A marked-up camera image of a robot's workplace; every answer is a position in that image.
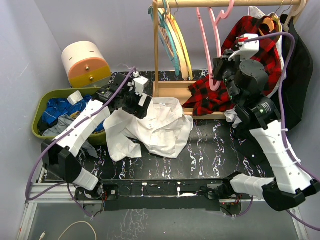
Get red plaid shirt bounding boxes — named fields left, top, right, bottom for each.
left=182, top=15, right=283, bottom=117

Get white shirt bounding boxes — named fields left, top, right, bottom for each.
left=103, top=97, right=194, bottom=162

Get black garment on rack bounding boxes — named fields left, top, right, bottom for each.
left=232, top=20, right=314, bottom=166

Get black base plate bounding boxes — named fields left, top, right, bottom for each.
left=94, top=178, right=253, bottom=213

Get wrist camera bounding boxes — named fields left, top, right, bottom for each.
left=228, top=33, right=260, bottom=62
left=127, top=71, right=149, bottom=96

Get blue garment in basket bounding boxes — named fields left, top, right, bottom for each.
left=37, top=94, right=92, bottom=136

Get grey garment in basket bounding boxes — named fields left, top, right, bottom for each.
left=42, top=115, right=98, bottom=159

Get aluminium frame rail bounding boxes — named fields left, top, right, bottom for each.
left=18, top=182, right=311, bottom=240

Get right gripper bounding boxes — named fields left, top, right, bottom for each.
left=212, top=50, right=248, bottom=106

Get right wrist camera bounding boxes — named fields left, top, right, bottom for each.
left=228, top=33, right=260, bottom=62

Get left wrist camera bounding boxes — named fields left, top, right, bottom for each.
left=127, top=71, right=149, bottom=96

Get round pastel drawer cabinet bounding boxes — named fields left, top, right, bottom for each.
left=61, top=41, right=111, bottom=88

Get yellow hanger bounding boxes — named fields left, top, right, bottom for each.
left=165, top=13, right=193, bottom=81

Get pink hanger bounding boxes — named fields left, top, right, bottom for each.
left=196, top=0, right=235, bottom=91

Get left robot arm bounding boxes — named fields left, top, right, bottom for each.
left=40, top=72, right=152, bottom=200

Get cream wooden hanger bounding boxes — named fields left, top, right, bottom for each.
left=283, top=0, right=308, bottom=32

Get wooden clothes rack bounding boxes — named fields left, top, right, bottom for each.
left=148, top=0, right=300, bottom=104

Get orange wooden hanger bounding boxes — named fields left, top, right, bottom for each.
left=258, top=13, right=282, bottom=36

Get beige cable on floor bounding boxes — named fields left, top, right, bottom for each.
left=38, top=220, right=98, bottom=240

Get olive green laundry basket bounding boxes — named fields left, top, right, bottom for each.
left=31, top=87, right=107, bottom=146

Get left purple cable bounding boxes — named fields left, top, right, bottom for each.
left=24, top=66, right=138, bottom=218

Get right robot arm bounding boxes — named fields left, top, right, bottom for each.
left=213, top=49, right=320, bottom=212

